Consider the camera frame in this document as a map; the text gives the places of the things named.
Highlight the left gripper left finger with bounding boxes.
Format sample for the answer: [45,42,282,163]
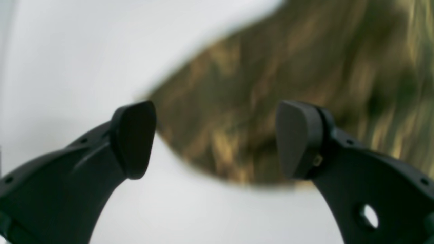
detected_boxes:
[1,101,157,244]

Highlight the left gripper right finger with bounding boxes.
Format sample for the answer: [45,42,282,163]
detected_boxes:
[276,100,434,244]

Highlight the camouflage t-shirt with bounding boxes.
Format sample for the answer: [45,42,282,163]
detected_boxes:
[144,0,434,186]

